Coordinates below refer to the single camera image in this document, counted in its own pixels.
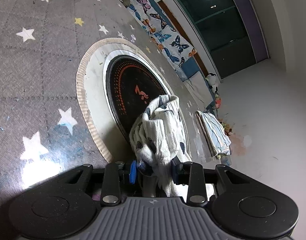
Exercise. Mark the blue sofa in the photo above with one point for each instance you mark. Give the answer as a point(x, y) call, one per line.
point(189, 68)

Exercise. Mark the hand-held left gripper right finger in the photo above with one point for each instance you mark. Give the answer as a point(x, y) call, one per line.
point(179, 173)

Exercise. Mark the grey pillow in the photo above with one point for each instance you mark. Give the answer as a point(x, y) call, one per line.
point(199, 90)

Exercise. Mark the white polka dot garment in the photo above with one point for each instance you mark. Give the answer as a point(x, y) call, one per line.
point(160, 132)

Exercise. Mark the striped folded cloth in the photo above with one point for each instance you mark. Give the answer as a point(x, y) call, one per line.
point(215, 132)

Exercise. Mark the orange plush toy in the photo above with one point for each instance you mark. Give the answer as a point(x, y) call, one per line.
point(217, 102)

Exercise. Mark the black and white plush toy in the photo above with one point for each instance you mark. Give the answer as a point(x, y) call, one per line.
point(213, 81)

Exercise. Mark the butterfly print pillow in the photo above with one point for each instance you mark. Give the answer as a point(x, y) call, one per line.
point(158, 27)

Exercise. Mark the round black induction cooktop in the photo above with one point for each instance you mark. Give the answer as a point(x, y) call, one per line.
point(128, 90)

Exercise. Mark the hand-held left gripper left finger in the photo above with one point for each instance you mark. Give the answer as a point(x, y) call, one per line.
point(133, 172)

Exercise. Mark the yellow green toy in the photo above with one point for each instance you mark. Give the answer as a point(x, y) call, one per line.
point(227, 128)

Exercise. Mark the dark window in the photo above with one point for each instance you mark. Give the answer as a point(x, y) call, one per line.
point(222, 30)

